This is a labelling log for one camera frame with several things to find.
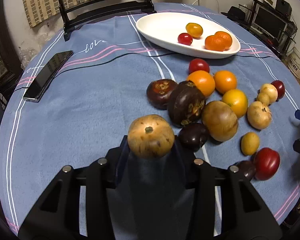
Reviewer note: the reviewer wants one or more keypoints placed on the speckled beige passion fruit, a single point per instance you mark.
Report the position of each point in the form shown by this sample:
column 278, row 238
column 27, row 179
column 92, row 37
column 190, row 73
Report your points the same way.
column 220, row 120

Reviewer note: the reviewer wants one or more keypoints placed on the pale cream round fruit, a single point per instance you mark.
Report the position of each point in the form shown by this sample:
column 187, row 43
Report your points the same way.
column 271, row 91

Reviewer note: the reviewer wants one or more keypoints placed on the black desk shelf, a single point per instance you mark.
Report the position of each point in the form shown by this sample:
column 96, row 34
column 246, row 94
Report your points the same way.
column 243, row 16

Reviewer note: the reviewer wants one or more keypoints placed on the small orange tangerine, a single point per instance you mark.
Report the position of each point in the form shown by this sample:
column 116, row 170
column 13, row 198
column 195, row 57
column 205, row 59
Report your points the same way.
column 225, row 81
column 203, row 81

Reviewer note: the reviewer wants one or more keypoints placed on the dark purple plum front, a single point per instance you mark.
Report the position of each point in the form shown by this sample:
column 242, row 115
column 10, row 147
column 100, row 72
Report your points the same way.
column 247, row 168

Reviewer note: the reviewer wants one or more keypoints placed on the small yellow-brown longan fruit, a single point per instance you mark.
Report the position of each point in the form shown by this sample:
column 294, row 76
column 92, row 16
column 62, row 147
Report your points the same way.
column 250, row 143

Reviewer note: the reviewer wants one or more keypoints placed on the red plum front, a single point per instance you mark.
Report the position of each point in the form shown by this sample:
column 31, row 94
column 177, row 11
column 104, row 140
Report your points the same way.
column 266, row 162

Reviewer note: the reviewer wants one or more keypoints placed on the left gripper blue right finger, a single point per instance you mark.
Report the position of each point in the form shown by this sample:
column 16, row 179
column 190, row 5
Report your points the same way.
column 193, row 172

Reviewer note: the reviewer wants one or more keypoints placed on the small red cherry tomato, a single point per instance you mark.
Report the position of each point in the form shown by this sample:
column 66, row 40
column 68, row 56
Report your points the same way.
column 198, row 64

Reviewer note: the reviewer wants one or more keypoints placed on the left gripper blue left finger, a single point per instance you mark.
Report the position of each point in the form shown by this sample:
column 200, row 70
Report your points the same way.
column 116, row 163

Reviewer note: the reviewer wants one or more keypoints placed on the dark purple small plum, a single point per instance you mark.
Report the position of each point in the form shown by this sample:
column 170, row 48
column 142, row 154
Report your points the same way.
column 193, row 136

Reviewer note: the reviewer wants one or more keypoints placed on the tan round fruit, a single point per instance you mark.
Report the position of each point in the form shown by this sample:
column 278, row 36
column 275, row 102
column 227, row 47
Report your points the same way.
column 150, row 137

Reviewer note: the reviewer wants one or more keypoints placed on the dark framed wall painting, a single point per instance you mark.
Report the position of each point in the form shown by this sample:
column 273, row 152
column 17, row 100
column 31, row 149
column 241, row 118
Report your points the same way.
column 10, row 64

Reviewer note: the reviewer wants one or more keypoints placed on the black speaker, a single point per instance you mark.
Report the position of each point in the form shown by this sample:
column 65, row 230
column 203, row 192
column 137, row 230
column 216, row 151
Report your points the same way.
column 284, row 8

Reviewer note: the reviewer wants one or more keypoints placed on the white plastic bucket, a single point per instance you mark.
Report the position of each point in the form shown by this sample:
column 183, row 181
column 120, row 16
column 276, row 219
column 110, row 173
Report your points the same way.
column 293, row 62

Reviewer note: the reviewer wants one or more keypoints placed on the large red plum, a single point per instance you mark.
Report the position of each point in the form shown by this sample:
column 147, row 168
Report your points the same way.
column 280, row 87

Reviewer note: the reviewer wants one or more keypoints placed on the black smartphone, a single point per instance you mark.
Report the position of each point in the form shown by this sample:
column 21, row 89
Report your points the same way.
column 43, row 79

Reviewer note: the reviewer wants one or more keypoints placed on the white oval plate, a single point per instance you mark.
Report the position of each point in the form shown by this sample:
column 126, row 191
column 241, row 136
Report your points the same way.
column 163, row 29

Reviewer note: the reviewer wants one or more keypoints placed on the computer monitor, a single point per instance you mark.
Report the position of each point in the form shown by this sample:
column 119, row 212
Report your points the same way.
column 269, row 23

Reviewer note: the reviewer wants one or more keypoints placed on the large orange mandarin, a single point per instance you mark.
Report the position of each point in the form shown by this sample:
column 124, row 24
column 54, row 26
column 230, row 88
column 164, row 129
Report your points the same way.
column 227, row 38
column 215, row 43

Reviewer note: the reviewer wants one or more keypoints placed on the orange yellow small fruit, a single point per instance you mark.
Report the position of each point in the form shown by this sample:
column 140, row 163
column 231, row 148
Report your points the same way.
column 194, row 29

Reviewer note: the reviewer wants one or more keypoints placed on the striped beige pepino fruit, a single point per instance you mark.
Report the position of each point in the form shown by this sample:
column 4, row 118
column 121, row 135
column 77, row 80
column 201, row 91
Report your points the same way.
column 259, row 115

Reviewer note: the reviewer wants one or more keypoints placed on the small olive longan fruit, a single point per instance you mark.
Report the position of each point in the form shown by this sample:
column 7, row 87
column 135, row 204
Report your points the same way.
column 263, row 98

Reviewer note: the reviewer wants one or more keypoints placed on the yellow-green orange fruit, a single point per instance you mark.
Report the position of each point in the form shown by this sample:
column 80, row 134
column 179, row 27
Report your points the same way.
column 237, row 101

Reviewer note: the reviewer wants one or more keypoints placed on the blue striped tablecloth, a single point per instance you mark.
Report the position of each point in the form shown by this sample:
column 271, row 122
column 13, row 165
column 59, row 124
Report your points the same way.
column 101, row 89

